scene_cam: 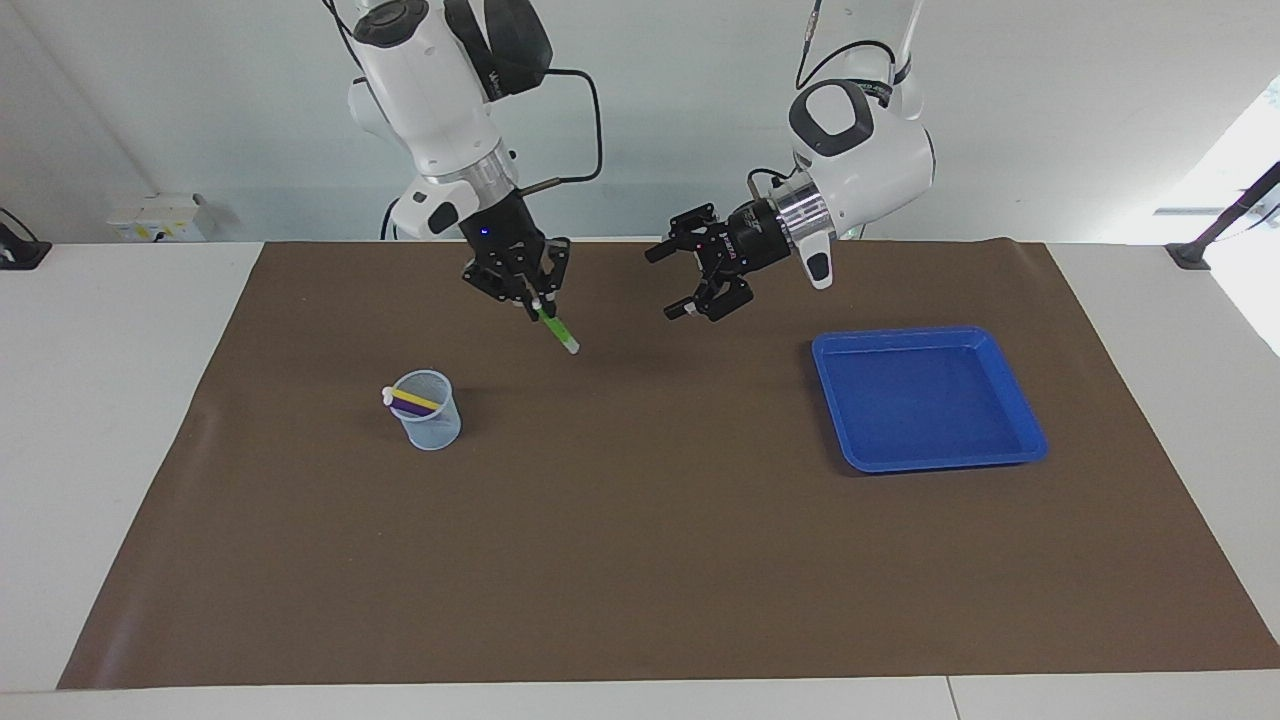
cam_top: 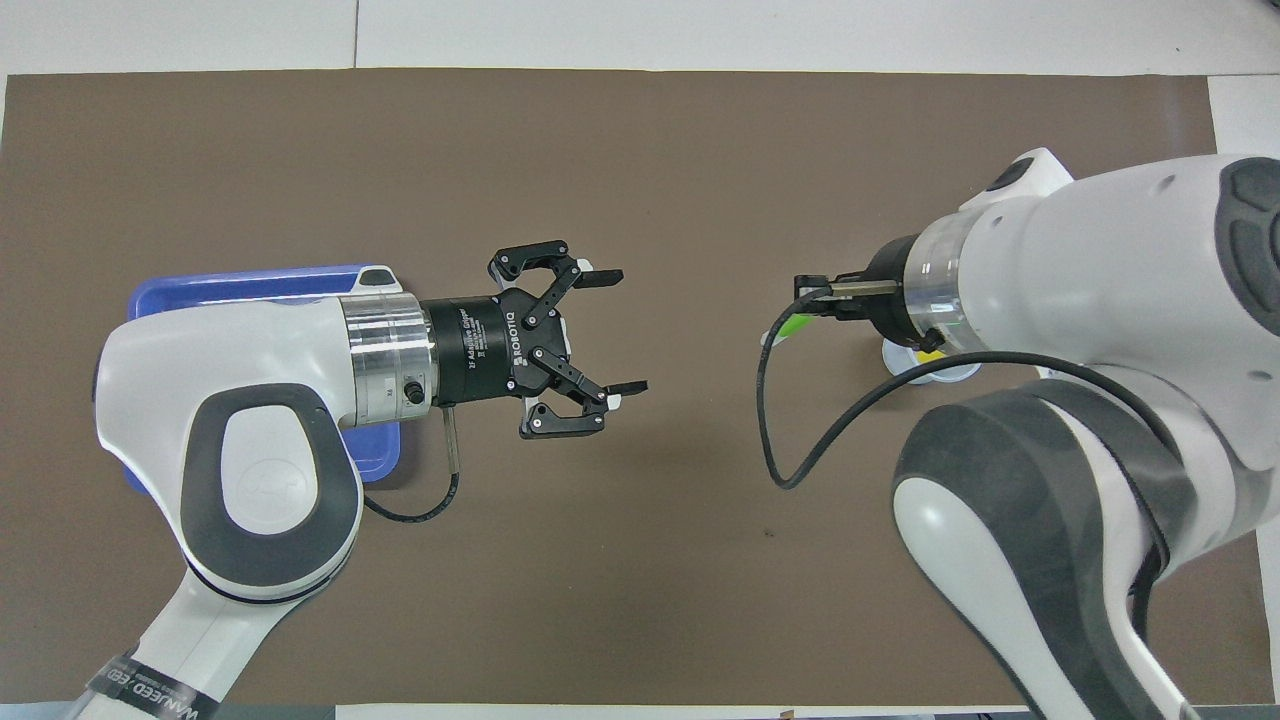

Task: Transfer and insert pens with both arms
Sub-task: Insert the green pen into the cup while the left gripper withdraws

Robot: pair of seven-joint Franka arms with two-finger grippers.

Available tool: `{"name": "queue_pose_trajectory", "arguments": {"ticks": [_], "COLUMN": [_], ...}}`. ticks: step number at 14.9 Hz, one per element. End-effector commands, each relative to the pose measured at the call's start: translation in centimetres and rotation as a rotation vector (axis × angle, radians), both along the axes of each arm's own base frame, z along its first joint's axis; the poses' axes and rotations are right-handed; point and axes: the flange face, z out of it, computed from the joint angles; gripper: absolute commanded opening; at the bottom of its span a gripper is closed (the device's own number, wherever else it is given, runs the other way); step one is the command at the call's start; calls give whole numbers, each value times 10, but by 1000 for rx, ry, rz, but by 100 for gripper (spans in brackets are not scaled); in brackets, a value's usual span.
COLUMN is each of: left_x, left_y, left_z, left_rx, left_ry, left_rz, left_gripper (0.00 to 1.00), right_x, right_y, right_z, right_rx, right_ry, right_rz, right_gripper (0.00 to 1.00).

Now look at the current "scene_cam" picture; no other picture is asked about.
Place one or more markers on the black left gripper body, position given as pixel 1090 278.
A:
pixel 755 240

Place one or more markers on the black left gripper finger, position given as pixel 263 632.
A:
pixel 690 235
pixel 715 298

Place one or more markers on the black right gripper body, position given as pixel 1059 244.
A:
pixel 505 240

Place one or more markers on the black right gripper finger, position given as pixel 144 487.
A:
pixel 495 288
pixel 555 265

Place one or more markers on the green marker pen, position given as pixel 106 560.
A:
pixel 558 330

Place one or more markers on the purple marker pen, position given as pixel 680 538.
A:
pixel 425 397

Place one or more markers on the yellow marker pen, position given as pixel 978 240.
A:
pixel 415 405

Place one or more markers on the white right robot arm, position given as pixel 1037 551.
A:
pixel 430 80

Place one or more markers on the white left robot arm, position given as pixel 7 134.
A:
pixel 880 160

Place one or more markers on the light blue mesh pen cup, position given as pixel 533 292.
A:
pixel 430 432

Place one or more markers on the blue plastic tray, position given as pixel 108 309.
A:
pixel 930 400

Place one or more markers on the brown table mat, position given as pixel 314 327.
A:
pixel 640 550

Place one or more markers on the black mounting stand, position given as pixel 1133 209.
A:
pixel 1190 255

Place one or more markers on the black table clamp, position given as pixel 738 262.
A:
pixel 20 252

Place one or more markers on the white wall socket box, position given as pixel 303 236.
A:
pixel 160 215

